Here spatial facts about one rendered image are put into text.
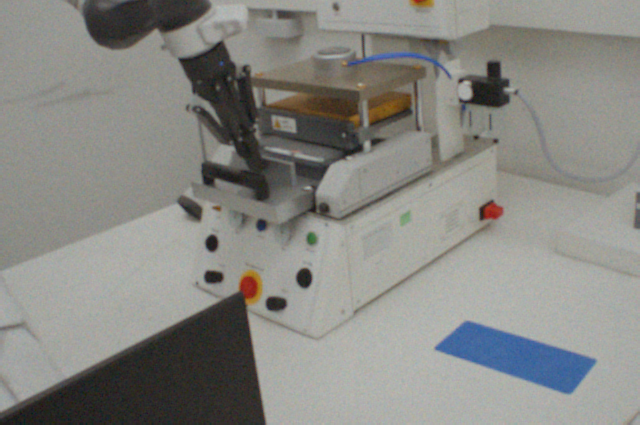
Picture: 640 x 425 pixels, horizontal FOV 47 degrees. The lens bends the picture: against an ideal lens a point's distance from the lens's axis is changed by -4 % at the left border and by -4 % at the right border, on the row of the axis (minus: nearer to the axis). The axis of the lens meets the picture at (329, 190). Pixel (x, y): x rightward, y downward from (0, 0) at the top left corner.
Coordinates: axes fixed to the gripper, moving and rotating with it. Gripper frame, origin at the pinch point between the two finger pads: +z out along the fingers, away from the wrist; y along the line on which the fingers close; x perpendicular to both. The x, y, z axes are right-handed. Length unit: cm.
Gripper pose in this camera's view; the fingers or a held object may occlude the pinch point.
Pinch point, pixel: (250, 152)
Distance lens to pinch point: 126.2
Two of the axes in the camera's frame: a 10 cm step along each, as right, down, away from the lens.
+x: 7.1, 1.9, -6.7
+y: -6.2, 6.2, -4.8
